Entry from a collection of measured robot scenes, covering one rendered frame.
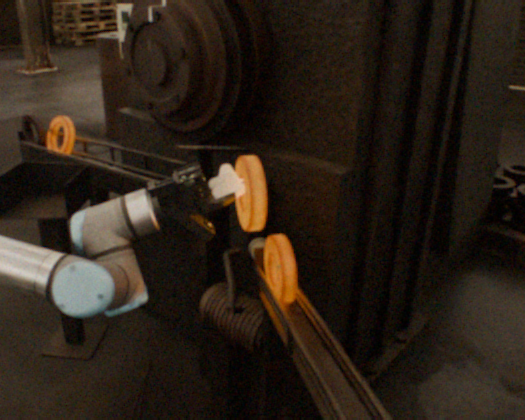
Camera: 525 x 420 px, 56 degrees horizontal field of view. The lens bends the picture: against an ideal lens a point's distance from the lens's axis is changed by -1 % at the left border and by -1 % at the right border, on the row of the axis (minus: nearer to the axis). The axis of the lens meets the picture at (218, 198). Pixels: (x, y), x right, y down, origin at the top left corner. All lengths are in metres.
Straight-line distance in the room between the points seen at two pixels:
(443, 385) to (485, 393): 0.14
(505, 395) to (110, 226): 1.53
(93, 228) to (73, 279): 0.17
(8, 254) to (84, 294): 0.16
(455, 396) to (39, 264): 1.51
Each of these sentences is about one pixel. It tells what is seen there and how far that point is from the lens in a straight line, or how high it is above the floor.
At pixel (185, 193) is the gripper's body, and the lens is 0.97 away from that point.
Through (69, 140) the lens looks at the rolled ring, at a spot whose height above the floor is 0.70.
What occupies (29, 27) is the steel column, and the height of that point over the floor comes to 0.67.
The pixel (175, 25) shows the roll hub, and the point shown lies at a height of 1.21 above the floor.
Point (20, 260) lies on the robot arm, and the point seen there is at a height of 0.88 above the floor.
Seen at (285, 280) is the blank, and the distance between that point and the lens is 1.08.
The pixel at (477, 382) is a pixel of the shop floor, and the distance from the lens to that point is 2.07.
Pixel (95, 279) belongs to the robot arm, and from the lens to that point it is 0.84.
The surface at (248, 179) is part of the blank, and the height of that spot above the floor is 0.96.
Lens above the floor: 1.32
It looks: 24 degrees down
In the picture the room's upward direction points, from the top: 1 degrees counter-clockwise
